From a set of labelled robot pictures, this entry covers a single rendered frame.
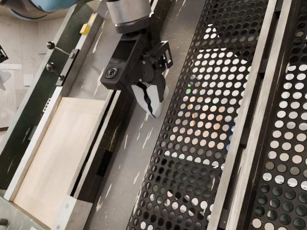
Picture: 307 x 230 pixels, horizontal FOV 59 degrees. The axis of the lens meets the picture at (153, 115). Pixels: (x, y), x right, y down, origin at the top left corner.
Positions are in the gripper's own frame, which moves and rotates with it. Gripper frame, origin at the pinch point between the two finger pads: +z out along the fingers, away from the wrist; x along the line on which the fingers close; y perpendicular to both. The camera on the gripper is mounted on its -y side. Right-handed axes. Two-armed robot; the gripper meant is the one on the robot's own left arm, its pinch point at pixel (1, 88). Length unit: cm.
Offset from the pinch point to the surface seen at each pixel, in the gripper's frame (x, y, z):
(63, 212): -39, -8, 32
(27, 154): 5.4, -5.7, 31.2
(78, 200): -41, -3, 30
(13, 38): 1208, 253, 141
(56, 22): 1133, 435, 142
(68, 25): 42, 50, -3
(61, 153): -12.8, 3.9, 29.8
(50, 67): 6.1, 21.1, 3.2
